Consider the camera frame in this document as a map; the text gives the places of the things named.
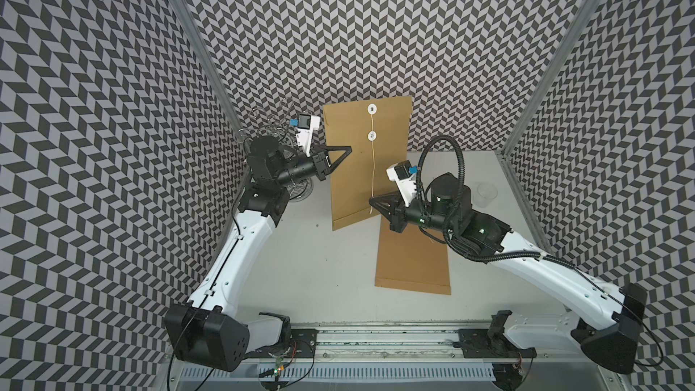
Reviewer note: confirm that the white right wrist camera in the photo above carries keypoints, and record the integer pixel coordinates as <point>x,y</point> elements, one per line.
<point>403,174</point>

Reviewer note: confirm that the aluminium corner post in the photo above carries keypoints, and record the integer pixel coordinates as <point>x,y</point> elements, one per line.
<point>199,47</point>
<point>586,9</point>

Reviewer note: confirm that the left aluminium corner post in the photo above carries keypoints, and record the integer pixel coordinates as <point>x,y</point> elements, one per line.
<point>199,47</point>

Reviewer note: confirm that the brown kraft file bag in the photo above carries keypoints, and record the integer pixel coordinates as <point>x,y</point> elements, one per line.
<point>411,261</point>

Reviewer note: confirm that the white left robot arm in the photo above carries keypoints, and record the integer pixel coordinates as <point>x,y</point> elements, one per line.
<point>204,329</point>

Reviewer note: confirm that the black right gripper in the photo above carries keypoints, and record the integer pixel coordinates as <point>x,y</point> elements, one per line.
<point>395,200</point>

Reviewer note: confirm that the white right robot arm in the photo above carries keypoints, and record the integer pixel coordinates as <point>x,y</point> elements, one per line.
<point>603,321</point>

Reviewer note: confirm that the right aluminium corner post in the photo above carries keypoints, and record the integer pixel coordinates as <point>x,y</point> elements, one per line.
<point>586,9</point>

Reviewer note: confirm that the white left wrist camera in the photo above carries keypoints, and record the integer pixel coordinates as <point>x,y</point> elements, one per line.
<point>306,125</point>

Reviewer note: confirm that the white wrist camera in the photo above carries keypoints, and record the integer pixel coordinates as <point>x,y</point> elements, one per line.
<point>403,174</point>
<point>306,125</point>

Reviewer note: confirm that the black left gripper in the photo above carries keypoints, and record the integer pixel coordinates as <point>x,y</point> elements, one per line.
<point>321,161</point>

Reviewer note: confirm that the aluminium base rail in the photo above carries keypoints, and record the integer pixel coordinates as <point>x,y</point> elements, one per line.
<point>394,356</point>

